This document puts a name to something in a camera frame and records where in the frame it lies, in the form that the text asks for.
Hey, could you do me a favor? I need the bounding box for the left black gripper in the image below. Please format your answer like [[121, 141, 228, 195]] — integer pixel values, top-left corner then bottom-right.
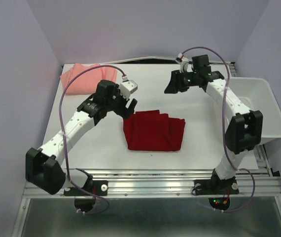
[[106, 84, 138, 120]]

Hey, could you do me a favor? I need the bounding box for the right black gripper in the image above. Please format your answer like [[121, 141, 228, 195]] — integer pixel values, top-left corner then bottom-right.
[[163, 69, 198, 94]]

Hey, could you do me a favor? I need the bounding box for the red skirt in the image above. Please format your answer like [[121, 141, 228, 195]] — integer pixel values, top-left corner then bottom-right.
[[123, 110, 185, 152]]

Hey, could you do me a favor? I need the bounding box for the pink pleated skirt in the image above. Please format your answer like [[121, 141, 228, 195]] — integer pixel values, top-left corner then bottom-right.
[[60, 63, 117, 95]]

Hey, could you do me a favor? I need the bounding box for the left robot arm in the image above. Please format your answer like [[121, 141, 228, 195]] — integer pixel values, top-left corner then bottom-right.
[[25, 80, 138, 195]]

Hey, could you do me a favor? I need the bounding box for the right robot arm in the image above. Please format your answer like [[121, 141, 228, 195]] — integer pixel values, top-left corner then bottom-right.
[[164, 53, 263, 195]]

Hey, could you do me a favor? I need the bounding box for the white backdrop board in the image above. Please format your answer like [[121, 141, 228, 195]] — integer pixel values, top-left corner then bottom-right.
[[102, 56, 175, 64]]

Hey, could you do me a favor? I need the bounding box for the white plastic bin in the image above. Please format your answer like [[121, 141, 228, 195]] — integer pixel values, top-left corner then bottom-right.
[[229, 77, 281, 145]]

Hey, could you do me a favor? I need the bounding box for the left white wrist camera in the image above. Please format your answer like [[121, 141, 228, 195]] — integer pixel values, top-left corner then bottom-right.
[[118, 80, 138, 100]]

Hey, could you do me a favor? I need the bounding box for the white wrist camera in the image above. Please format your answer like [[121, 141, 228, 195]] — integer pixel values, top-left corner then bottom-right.
[[175, 53, 192, 73], [118, 80, 138, 100]]

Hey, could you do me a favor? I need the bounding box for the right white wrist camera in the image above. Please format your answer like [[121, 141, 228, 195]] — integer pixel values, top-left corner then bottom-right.
[[175, 53, 192, 73]]

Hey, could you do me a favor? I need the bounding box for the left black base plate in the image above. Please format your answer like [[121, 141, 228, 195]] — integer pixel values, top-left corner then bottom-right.
[[64, 180, 108, 197]]

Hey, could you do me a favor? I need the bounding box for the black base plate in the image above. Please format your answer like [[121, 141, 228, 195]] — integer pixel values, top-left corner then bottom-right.
[[64, 180, 108, 197], [194, 179, 240, 196]]

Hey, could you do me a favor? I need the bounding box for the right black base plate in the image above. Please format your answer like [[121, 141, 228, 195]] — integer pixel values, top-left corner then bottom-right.
[[194, 179, 240, 196]]

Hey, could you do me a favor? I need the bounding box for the aluminium rail frame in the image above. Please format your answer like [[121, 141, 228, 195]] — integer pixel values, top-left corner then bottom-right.
[[12, 61, 281, 237]]

